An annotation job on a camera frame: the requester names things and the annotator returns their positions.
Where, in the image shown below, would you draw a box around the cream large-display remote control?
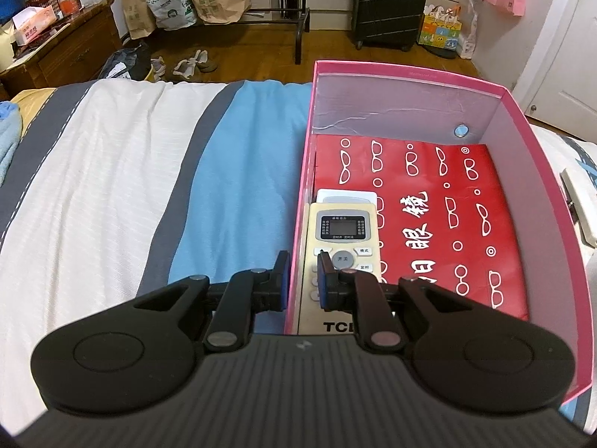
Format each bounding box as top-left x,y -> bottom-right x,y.
560,167 -> 597,249

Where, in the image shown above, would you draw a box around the white shoes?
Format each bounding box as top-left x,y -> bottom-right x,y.
149,49 -> 220,80

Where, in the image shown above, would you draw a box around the dark bag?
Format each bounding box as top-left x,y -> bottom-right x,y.
98,42 -> 152,82

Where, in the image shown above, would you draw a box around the black suitcase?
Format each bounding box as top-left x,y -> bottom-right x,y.
352,0 -> 431,52

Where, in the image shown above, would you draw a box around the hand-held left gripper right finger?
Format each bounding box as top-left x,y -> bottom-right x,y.
317,253 -> 472,354

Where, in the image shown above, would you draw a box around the pink cardboard box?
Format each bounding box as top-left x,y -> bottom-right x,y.
283,60 -> 594,407

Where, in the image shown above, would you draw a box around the white green-printed bag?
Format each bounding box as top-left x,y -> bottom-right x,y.
147,0 -> 197,31

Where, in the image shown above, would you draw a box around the red printed bag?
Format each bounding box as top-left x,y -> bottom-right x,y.
313,134 -> 530,323

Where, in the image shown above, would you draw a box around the colourful gift box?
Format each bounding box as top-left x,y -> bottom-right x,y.
417,2 -> 463,54

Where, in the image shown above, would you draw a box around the light blue blanket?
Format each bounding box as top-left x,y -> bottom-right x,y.
0,100 -> 24,187

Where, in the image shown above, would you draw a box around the white plastic bag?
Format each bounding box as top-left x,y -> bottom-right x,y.
459,0 -> 480,60

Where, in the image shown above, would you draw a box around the black clothes rack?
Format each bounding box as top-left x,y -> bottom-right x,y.
116,0 -> 311,65

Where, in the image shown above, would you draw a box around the cream air conditioner remote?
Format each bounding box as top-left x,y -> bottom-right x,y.
298,202 -> 388,337

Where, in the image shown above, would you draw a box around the small brown paper bag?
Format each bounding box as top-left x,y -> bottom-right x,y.
119,0 -> 159,40

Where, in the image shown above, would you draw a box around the white card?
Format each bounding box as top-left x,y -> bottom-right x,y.
317,189 -> 378,206

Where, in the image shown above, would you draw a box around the wooden nightstand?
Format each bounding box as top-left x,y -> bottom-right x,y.
0,0 -> 123,96

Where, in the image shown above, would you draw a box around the white door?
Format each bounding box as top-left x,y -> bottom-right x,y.
513,0 -> 597,122

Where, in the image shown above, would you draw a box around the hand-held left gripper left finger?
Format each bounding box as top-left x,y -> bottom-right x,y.
133,251 -> 292,353

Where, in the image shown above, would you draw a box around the tissue box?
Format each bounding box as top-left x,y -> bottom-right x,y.
13,6 -> 59,47

